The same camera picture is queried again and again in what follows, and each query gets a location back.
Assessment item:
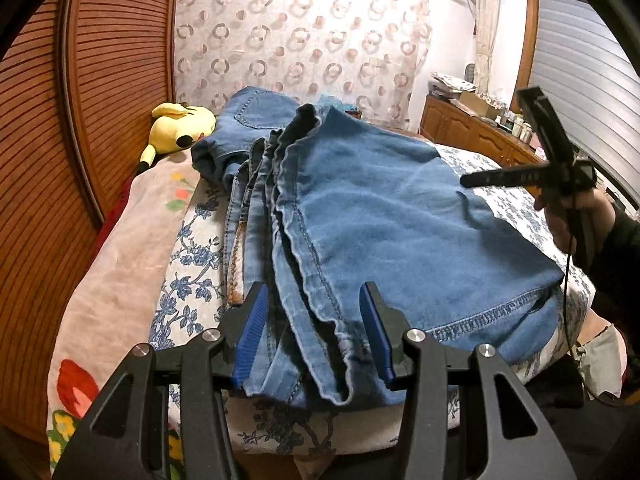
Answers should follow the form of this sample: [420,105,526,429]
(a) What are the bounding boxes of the ring-patterned sheer curtain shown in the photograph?
[172,0,434,132]

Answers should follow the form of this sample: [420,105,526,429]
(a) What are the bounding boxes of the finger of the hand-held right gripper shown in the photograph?
[517,87,577,167]
[460,166,559,190]

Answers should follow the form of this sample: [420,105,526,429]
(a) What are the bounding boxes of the stack of printed papers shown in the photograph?
[429,71,479,102]

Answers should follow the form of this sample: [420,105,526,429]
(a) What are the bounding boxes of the row of small bottles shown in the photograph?
[477,92,547,150]

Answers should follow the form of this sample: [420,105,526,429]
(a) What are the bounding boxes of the yellow plush toy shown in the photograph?
[137,102,217,177]

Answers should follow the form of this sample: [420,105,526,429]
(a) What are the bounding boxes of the blue denim pants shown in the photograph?
[192,85,566,408]

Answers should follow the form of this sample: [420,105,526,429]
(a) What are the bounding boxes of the white blue-flowered bed sheet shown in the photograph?
[150,142,596,461]

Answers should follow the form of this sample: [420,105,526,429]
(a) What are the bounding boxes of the person's right forearm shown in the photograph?
[587,205,640,322]

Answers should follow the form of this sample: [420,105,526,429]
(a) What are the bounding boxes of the grey window blind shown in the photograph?
[527,0,640,221]

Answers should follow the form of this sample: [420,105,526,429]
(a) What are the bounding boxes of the open cardboard box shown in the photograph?
[457,91,494,119]

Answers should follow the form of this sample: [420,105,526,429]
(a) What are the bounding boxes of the person's right hand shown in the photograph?
[533,189,618,261]

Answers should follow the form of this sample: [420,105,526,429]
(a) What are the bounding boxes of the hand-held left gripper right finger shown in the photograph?
[360,281,578,480]

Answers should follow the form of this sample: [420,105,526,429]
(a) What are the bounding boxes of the floral plush blanket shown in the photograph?
[47,160,232,472]

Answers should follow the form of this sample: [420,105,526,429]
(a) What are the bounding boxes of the white lace curtain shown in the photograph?
[472,0,502,97]

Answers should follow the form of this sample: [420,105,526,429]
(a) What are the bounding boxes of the brown wooden cabinet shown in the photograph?
[420,94,547,167]

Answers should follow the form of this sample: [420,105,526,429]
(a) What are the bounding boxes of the blue plastic bag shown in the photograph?
[319,92,362,112]

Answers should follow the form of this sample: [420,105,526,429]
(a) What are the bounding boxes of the person's leg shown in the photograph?
[570,307,629,401]

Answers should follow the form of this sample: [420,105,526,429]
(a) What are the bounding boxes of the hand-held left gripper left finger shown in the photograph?
[52,281,271,480]

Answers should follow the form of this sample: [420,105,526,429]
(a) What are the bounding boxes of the wooden window frame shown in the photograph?
[514,0,577,102]

